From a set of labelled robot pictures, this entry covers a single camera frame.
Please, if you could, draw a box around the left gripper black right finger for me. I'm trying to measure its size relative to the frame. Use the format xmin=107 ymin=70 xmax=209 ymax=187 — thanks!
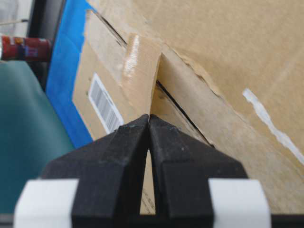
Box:
xmin=149 ymin=115 xmax=248 ymax=228

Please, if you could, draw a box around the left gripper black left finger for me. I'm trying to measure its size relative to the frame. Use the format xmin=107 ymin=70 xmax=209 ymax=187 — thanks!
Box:
xmin=41 ymin=114 xmax=149 ymax=228

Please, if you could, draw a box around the brown tape strip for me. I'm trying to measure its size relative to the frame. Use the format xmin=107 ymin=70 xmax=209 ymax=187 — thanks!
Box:
xmin=121 ymin=33 xmax=162 ymax=120

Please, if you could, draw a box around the brown cardboard box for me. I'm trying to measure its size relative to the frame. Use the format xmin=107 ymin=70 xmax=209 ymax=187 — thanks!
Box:
xmin=72 ymin=0 xmax=304 ymax=214

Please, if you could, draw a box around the blue table cloth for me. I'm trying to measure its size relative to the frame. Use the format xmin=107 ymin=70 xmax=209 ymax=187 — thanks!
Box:
xmin=46 ymin=0 xmax=92 ymax=148

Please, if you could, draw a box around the red printed can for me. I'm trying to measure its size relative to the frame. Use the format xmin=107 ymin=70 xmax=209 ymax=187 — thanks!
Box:
xmin=0 ymin=36 xmax=51 ymax=62

